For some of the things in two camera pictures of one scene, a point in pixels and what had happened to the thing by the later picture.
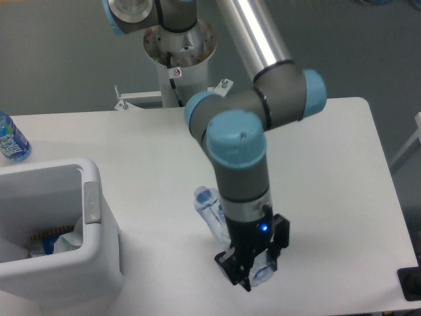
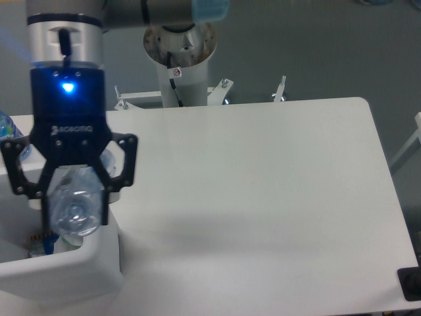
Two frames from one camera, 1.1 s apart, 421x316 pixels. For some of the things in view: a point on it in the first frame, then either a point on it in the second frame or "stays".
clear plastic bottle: x=209 y=203 -> x=75 y=198
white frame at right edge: x=415 y=136 stays
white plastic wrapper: x=71 y=241 stays
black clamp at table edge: x=410 y=281 stays
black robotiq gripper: x=249 y=239 -> x=68 y=126
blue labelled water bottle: x=14 y=145 stays
